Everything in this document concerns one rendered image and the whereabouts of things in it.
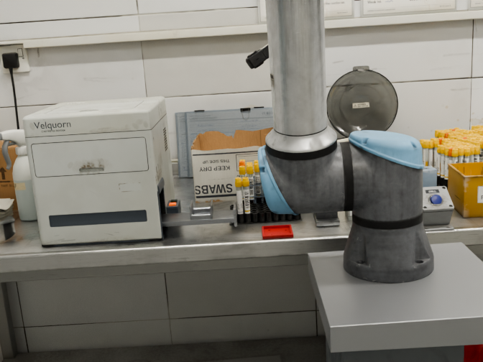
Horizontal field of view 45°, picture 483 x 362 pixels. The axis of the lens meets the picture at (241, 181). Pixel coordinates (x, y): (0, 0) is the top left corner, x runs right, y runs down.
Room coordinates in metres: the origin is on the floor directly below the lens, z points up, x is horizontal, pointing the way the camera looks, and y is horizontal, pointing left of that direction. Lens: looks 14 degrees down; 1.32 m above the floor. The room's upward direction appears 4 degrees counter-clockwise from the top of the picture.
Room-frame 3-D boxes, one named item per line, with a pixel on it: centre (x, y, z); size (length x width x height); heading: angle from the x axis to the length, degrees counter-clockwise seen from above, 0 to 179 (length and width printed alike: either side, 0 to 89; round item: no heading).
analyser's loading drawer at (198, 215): (1.30, 0.12, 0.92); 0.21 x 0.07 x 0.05; 89
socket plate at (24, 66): (1.90, 0.69, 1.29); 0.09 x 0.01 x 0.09; 89
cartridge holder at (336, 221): (1.33, -0.19, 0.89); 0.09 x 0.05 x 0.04; 178
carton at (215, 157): (1.69, 0.01, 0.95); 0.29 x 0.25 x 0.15; 179
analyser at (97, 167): (1.40, 0.31, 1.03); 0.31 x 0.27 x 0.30; 89
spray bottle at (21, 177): (1.50, 0.57, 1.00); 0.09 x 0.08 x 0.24; 179
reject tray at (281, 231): (1.26, -0.07, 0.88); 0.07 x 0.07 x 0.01; 89
